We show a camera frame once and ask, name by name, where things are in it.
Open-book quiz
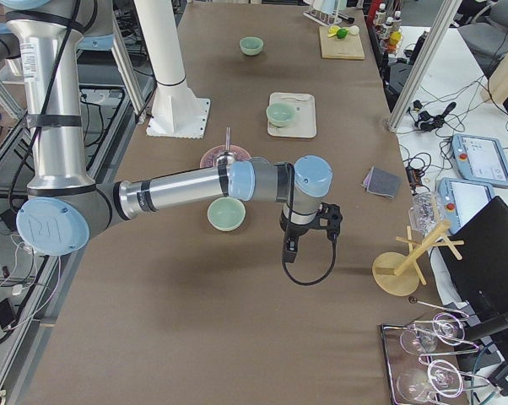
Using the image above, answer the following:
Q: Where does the white ceramic spoon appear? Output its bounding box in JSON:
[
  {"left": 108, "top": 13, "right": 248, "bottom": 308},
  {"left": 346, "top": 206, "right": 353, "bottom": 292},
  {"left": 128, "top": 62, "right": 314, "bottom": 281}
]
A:
[{"left": 281, "top": 94, "right": 312, "bottom": 102}]

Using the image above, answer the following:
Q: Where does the green bowl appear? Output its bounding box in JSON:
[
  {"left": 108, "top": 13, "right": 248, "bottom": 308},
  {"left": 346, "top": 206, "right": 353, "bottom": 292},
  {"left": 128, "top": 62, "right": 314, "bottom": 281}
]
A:
[
  {"left": 207, "top": 197, "right": 246, "bottom": 232},
  {"left": 266, "top": 103, "right": 295, "bottom": 127}
]

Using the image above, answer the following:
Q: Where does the wooden cup tree stand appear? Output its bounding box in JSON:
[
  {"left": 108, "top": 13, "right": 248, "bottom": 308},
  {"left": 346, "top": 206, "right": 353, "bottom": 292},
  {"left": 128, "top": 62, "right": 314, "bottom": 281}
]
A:
[{"left": 372, "top": 216, "right": 464, "bottom": 296}]

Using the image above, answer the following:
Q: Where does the green lime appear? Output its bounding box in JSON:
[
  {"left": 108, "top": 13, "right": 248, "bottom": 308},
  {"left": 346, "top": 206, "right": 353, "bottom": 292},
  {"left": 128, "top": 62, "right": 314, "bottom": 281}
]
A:
[{"left": 335, "top": 28, "right": 349, "bottom": 40}]

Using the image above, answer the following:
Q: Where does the aluminium frame post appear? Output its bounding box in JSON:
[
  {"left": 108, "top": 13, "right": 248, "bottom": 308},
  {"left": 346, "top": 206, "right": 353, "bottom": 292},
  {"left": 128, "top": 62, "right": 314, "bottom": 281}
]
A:
[{"left": 386, "top": 0, "right": 462, "bottom": 132}]

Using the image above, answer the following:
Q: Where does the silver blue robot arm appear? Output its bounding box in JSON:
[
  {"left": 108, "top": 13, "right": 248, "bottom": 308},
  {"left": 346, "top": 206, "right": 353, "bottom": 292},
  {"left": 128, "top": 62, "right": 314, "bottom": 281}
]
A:
[{"left": 3, "top": 1, "right": 342, "bottom": 262}]

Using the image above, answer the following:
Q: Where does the lemon slice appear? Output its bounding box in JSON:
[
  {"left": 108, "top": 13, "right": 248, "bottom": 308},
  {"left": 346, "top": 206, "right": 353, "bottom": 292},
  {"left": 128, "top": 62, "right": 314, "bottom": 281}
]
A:
[{"left": 327, "top": 25, "right": 340, "bottom": 38}]

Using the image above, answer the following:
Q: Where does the wire glass rack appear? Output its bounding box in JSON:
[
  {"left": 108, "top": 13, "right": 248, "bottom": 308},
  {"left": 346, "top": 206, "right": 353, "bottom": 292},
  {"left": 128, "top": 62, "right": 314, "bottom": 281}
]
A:
[{"left": 380, "top": 310, "right": 496, "bottom": 404}]

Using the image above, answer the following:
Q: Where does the wooden cutting board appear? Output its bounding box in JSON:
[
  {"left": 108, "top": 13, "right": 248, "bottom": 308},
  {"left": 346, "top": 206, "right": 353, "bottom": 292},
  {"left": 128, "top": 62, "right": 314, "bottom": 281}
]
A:
[{"left": 319, "top": 26, "right": 365, "bottom": 60}]

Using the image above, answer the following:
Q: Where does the black monitor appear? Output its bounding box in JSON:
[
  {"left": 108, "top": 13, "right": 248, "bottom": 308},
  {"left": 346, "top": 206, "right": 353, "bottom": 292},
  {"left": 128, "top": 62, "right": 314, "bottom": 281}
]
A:
[{"left": 440, "top": 197, "right": 508, "bottom": 364}]

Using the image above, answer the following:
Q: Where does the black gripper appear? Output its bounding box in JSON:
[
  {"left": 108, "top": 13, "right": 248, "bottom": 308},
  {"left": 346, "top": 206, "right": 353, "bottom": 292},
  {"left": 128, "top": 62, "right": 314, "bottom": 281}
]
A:
[{"left": 280, "top": 202, "right": 343, "bottom": 263}]

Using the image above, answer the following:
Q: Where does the green bowl on tray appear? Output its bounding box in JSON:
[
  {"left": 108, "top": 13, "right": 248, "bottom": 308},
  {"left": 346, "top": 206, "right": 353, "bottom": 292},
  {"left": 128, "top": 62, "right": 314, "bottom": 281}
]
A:
[{"left": 266, "top": 103, "right": 295, "bottom": 127}]

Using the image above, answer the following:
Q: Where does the green bowl end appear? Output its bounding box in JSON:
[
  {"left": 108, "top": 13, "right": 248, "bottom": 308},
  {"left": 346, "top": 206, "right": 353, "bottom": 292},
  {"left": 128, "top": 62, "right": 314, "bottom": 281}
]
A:
[{"left": 239, "top": 36, "right": 264, "bottom": 56}]

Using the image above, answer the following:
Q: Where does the blue teach pendant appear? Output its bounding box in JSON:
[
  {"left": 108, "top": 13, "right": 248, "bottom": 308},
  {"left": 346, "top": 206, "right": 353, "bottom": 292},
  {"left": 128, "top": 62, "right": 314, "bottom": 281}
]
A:
[
  {"left": 437, "top": 177, "right": 495, "bottom": 234},
  {"left": 451, "top": 133, "right": 508, "bottom": 188}
]

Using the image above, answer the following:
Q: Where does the cream serving tray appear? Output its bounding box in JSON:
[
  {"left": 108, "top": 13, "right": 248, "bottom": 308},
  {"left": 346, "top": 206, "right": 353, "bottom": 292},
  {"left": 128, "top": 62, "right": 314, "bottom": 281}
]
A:
[{"left": 266, "top": 92, "right": 317, "bottom": 139}]

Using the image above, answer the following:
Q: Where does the white camera post base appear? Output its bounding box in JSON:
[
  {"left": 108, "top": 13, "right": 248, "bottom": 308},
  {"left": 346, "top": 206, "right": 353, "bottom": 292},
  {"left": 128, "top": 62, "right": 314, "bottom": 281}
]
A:
[{"left": 134, "top": 0, "right": 210, "bottom": 139}]

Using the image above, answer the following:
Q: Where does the pink bowl with ice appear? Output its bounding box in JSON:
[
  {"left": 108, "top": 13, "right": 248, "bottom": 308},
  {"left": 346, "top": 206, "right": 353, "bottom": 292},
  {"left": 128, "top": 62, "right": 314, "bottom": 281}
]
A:
[{"left": 199, "top": 145, "right": 251, "bottom": 168}]

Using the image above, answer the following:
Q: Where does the blue teach pendant lower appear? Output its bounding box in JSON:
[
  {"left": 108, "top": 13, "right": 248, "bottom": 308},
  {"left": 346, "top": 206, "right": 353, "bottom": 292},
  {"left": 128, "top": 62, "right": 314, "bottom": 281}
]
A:
[{"left": 437, "top": 177, "right": 495, "bottom": 234}]

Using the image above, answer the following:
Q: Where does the grey purple cloth stack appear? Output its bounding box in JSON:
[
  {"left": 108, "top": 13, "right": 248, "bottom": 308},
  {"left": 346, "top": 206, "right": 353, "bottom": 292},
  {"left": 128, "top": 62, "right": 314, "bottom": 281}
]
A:
[{"left": 362, "top": 166, "right": 402, "bottom": 199}]

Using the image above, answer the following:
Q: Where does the blue teach pendant upper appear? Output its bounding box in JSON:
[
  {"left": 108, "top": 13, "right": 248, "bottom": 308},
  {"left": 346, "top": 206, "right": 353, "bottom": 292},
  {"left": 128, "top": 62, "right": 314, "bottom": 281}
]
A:
[{"left": 451, "top": 133, "right": 508, "bottom": 188}]

